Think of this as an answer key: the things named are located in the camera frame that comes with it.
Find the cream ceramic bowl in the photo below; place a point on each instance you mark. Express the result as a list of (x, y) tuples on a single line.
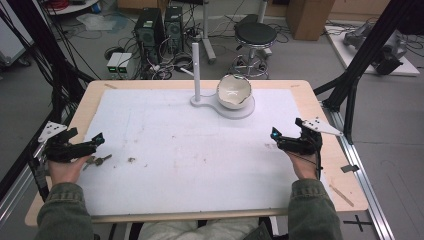
[(233, 91)]

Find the white power supply box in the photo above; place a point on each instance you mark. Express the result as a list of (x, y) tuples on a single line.
[(124, 63), (114, 62)]

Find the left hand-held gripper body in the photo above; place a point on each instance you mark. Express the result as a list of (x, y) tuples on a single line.
[(61, 148)]

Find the white stand with pole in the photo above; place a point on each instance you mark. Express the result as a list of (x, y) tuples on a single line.
[(196, 73)]

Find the large black computer tower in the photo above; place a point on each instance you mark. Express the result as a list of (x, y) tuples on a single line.
[(148, 30)]

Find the white board with devices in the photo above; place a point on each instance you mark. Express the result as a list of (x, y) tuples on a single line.
[(376, 46)]

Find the thin wooden stick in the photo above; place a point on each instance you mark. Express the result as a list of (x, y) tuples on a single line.
[(341, 195)]

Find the person's lap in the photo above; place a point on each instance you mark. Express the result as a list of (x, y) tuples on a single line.
[(200, 230)]

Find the white table mat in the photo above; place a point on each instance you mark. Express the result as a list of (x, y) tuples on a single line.
[(200, 160)]

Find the black tape piece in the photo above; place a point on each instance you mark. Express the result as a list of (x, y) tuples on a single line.
[(350, 168)]

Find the person's right hand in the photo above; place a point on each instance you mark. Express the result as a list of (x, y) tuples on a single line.
[(304, 166)]

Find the small black computer tower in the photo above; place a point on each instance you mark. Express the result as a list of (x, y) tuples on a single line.
[(174, 26)]

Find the brown wooden cabinet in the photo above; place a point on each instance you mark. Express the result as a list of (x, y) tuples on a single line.
[(308, 18)]

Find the aluminium rail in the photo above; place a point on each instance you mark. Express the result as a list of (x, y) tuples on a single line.
[(15, 200), (363, 180)]

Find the black round stool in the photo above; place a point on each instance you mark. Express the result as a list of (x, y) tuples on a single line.
[(255, 35)]

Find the person's left hand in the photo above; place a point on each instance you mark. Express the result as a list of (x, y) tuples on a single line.
[(66, 170)]

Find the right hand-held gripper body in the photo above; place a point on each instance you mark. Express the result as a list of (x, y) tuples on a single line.
[(301, 141)]

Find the small dark crumb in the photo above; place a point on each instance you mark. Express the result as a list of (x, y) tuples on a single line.
[(131, 160)]

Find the bunch of metal keys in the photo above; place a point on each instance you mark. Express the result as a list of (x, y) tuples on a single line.
[(97, 161)]

